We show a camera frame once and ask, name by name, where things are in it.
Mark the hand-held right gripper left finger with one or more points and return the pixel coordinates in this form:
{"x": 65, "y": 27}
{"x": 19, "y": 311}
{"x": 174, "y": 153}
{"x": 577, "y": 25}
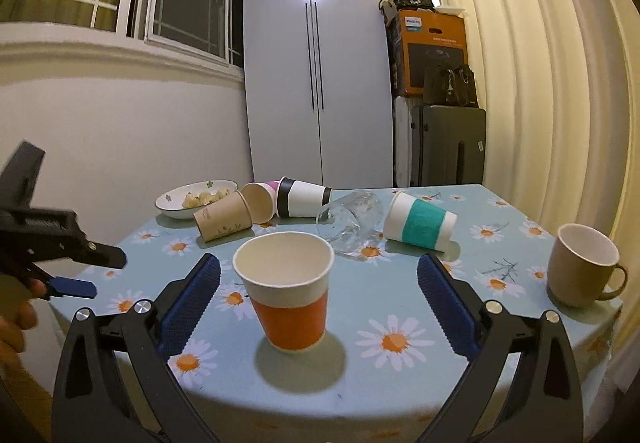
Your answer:
{"x": 192, "y": 303}

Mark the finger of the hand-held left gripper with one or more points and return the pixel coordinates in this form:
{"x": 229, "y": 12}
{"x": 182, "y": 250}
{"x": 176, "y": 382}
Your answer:
{"x": 75, "y": 288}
{"x": 102, "y": 254}

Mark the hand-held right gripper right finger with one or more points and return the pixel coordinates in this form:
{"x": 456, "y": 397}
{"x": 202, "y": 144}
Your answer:
{"x": 447, "y": 308}

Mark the orange and white paper cup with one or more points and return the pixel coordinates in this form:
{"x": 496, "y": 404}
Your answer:
{"x": 287, "y": 318}

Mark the brown kraft paper cup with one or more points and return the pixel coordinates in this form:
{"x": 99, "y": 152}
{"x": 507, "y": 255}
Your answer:
{"x": 220, "y": 220}

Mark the teal band paper cup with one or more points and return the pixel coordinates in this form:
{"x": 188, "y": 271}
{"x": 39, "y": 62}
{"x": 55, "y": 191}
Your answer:
{"x": 422, "y": 223}

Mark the pink paper cup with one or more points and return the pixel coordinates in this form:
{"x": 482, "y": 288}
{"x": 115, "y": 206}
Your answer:
{"x": 257, "y": 203}

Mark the black and white paper cup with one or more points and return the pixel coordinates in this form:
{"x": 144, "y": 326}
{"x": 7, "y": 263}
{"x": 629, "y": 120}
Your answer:
{"x": 302, "y": 198}

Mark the person's left hand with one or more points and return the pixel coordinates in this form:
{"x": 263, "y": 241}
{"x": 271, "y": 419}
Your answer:
{"x": 17, "y": 318}

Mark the white floral bowl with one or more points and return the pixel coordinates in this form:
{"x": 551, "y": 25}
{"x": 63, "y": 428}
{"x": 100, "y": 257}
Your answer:
{"x": 170, "y": 205}

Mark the blue daisy tablecloth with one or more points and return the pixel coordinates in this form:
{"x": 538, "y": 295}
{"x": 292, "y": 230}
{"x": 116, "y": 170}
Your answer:
{"x": 380, "y": 388}

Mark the food pieces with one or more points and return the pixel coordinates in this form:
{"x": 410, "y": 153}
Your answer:
{"x": 205, "y": 198}

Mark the beige ceramic mug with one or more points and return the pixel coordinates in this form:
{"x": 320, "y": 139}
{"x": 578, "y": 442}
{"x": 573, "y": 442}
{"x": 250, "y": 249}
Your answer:
{"x": 570, "y": 273}

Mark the clear drinking glass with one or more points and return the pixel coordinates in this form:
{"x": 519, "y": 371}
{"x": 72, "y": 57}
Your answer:
{"x": 345, "y": 223}

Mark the grey suitcase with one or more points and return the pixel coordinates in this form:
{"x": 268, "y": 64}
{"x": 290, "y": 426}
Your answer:
{"x": 445, "y": 148}

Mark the white suitcase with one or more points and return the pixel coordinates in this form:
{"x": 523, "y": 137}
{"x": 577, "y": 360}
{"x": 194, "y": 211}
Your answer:
{"x": 401, "y": 143}

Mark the black bag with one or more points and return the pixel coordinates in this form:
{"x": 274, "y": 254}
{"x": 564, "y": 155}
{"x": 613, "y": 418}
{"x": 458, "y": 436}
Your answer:
{"x": 450, "y": 85}

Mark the cream curtain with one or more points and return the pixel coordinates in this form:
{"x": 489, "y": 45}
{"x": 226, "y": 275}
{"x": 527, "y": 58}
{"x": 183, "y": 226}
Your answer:
{"x": 540, "y": 98}

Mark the white wardrobe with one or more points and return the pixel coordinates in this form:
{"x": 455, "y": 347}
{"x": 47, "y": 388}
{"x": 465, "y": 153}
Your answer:
{"x": 280, "y": 73}

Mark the orange and black cardboard box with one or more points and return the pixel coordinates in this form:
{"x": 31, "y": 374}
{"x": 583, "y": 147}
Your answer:
{"x": 435, "y": 48}

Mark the white power strip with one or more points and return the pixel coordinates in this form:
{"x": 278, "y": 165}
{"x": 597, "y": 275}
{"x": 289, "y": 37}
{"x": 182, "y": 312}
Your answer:
{"x": 386, "y": 8}

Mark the black device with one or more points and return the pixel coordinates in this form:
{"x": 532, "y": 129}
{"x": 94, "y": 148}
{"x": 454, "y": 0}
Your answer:
{"x": 412, "y": 0}

